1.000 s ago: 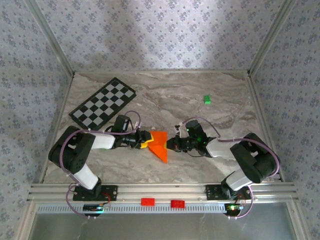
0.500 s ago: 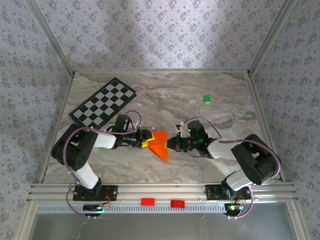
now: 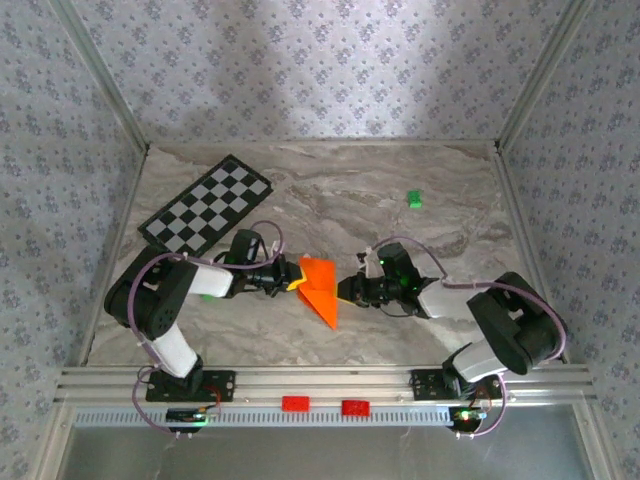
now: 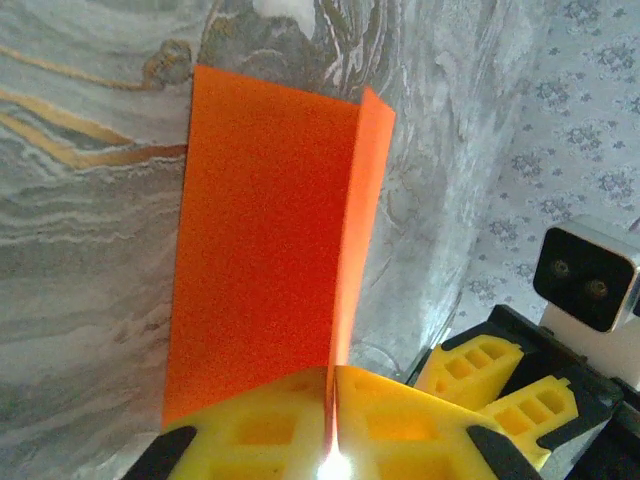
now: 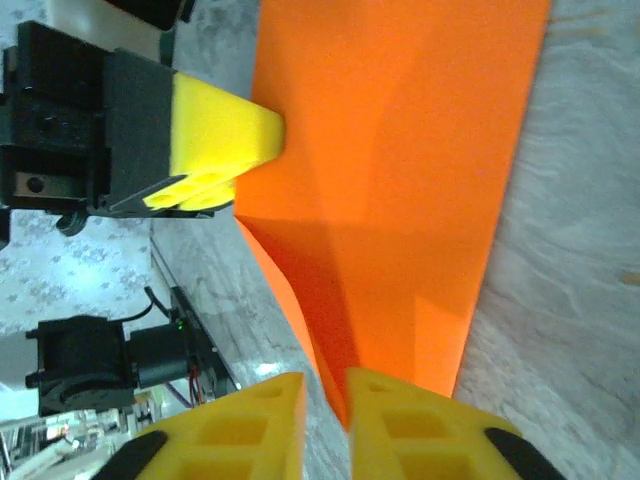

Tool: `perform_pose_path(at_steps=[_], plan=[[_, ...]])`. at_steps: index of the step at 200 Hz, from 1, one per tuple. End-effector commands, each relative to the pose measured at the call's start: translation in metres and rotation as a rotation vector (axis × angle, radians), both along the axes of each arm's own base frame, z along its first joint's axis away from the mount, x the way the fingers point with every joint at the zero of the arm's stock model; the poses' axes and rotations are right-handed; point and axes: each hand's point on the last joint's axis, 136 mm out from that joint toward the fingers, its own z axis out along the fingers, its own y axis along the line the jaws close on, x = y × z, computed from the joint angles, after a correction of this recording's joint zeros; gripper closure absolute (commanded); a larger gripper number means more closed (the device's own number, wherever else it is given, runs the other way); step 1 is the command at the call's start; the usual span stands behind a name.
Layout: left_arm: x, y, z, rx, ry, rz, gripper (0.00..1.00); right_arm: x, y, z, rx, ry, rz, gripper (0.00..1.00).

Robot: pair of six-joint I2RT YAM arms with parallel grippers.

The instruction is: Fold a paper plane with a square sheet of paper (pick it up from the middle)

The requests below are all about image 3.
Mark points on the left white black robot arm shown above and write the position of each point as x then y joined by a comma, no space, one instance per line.
160,300

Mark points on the orange paper sheet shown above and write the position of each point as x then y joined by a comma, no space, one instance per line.
320,285

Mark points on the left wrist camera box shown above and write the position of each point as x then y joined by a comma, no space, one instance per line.
277,248

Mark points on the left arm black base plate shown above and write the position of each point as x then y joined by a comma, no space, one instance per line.
222,385

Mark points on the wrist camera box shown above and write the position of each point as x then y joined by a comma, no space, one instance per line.
367,262
277,248

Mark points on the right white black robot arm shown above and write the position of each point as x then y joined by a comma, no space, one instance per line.
515,325

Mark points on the red toy block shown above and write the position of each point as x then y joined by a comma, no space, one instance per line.
295,403
355,408

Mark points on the aluminium mounting rail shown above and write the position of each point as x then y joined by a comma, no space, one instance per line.
325,382

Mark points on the aluminium side rail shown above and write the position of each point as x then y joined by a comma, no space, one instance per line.
129,200
517,200

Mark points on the aluminium corner post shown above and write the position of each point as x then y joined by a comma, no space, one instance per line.
106,75
540,75

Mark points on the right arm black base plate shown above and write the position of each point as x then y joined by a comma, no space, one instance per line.
425,385

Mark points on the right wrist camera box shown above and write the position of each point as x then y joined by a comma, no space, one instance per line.
367,262

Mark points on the black grey chessboard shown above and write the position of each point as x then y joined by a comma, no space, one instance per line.
225,190

